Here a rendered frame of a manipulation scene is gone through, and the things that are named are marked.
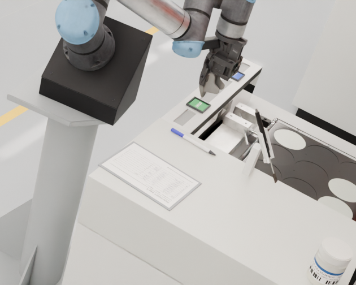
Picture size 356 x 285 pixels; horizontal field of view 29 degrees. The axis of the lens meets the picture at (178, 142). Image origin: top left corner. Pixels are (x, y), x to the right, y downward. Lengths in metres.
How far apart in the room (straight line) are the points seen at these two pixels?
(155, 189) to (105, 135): 1.82
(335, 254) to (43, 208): 1.16
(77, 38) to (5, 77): 1.86
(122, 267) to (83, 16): 0.66
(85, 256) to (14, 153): 1.50
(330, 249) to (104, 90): 0.86
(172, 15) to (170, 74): 2.42
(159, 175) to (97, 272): 0.30
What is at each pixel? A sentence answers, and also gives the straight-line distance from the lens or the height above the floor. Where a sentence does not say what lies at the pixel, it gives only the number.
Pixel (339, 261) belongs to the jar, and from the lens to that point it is 1.53.
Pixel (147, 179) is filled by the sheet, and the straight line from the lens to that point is 1.66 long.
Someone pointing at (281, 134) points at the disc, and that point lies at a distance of 2.14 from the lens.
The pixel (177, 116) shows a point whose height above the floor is 0.96.
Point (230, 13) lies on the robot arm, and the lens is 1.83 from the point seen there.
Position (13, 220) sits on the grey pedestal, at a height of 0.19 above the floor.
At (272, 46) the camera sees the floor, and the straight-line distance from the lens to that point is 4.85.
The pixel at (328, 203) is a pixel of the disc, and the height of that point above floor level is 0.90.
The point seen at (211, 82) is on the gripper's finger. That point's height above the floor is 1.06.
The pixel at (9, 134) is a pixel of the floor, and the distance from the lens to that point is 3.33.
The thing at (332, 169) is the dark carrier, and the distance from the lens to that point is 2.09.
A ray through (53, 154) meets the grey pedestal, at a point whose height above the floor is 0.62.
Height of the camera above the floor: 1.98
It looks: 34 degrees down
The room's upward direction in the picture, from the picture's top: 18 degrees clockwise
